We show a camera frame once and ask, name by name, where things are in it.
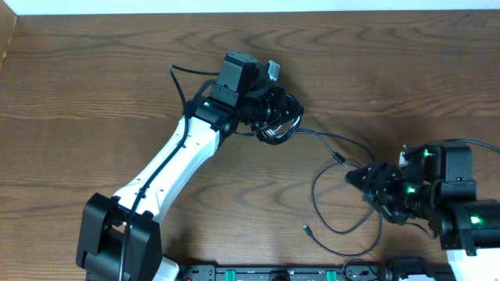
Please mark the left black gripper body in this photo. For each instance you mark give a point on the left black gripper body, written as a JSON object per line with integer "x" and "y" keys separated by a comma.
{"x": 266, "y": 108}

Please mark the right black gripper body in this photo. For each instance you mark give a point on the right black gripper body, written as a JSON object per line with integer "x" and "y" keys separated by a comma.
{"x": 396, "y": 197}

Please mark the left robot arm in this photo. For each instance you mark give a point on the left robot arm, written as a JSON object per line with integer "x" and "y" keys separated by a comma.
{"x": 120, "y": 236}

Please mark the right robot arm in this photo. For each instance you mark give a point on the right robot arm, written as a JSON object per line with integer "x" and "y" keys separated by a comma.
{"x": 435, "y": 182}

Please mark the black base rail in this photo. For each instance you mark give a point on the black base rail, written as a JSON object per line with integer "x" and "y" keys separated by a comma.
{"x": 356, "y": 272}

